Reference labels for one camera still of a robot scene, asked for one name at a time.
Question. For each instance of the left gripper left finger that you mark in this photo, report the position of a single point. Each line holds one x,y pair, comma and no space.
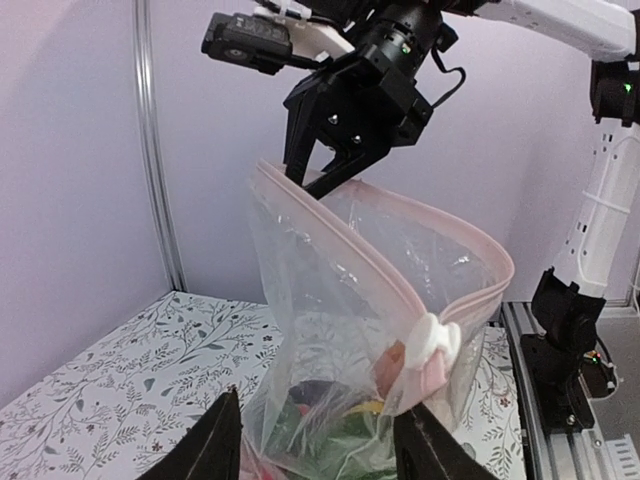
210,450

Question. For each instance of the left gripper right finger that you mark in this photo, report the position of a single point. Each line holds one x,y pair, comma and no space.
426,450

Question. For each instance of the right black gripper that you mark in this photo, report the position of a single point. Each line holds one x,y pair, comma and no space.
366,102

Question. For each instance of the green toy cucumber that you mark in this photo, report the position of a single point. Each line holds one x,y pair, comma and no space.
359,431

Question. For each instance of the dark purple toy fruit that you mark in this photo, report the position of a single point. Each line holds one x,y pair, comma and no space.
316,392

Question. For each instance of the clear zip top bag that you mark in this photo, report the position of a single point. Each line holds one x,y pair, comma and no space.
345,277

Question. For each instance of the yellow toy pepper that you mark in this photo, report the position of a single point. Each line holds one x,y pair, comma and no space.
370,406

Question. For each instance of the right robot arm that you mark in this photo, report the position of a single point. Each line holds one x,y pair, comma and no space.
512,150

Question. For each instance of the floral table mat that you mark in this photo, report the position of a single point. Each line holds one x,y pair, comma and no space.
122,405

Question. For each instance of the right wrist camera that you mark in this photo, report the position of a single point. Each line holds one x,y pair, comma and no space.
277,34

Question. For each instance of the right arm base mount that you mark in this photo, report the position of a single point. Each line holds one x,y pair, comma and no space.
567,330

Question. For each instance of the right aluminium frame post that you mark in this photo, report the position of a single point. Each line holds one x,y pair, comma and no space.
151,146

